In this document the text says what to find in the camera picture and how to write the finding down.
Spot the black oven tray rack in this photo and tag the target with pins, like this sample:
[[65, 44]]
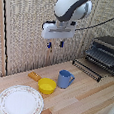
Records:
[[87, 70]]

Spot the small wooden block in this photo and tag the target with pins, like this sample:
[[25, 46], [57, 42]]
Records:
[[34, 76]]

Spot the yellow bowl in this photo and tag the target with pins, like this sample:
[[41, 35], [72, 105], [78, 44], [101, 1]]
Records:
[[46, 85]]

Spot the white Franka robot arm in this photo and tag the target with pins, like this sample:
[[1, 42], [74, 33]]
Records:
[[70, 6]]

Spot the black dish rack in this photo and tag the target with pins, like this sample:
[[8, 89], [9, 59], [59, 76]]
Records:
[[107, 53]]

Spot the white plate with patterned rim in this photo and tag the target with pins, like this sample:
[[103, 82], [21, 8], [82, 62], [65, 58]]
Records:
[[20, 102]]

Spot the blue mug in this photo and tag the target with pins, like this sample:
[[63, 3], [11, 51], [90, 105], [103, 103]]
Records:
[[64, 79]]

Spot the beige woven screen panel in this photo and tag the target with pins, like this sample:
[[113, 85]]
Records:
[[29, 30]]

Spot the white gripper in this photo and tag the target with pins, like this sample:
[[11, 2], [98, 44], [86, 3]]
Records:
[[58, 32]]

